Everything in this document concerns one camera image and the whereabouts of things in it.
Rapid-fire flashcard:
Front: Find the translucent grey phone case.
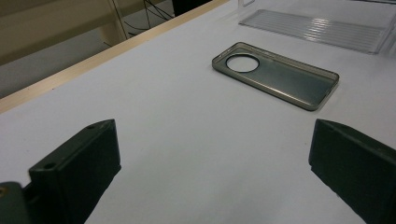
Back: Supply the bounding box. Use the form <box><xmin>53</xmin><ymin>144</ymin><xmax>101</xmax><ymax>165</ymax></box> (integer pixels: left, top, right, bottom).
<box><xmin>211</xmin><ymin>41</ymin><xmax>340</xmax><ymax>112</ymax></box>

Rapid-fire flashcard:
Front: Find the bundle of black cables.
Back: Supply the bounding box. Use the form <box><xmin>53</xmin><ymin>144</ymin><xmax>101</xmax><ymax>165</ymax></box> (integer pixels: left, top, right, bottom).
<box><xmin>110</xmin><ymin>0</ymin><xmax>176</xmax><ymax>36</ymax></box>

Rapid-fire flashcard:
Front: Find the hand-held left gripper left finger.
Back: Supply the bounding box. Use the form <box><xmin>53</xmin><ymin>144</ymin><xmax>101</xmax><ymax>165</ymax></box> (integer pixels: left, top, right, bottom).
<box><xmin>22</xmin><ymin>119</ymin><xmax>121</xmax><ymax>224</ymax></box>

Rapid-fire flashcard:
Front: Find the clear plastic box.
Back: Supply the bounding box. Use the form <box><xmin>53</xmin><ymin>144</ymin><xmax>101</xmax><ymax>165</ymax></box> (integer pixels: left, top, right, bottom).
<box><xmin>237</xmin><ymin>0</ymin><xmax>396</xmax><ymax>55</ymax></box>

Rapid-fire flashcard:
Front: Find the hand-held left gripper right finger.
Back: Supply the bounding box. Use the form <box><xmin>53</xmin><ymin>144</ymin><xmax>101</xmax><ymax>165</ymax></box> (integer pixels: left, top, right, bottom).
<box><xmin>308</xmin><ymin>119</ymin><xmax>396</xmax><ymax>224</ymax></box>

